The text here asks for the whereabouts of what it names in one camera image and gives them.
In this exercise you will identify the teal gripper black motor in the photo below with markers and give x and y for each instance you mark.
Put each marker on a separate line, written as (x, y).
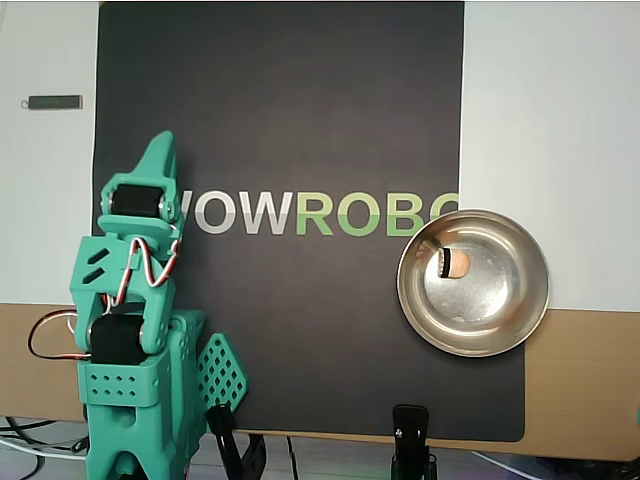
(136, 200)

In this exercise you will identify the orange ball with black base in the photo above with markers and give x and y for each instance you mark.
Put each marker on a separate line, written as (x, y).
(457, 263)

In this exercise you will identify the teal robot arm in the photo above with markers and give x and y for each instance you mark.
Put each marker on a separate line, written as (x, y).
(125, 390)

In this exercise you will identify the metal bowl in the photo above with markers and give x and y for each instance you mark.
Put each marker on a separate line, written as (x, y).
(500, 310)

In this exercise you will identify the white sheet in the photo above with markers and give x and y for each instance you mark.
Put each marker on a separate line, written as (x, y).
(45, 200)
(550, 125)

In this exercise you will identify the black USB stick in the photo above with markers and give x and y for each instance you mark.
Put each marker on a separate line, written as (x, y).
(52, 102)

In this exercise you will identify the black mat with WOWROBO print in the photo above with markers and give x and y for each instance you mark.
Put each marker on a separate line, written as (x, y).
(300, 100)

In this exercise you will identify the black table clamp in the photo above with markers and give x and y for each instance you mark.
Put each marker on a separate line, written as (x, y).
(225, 435)

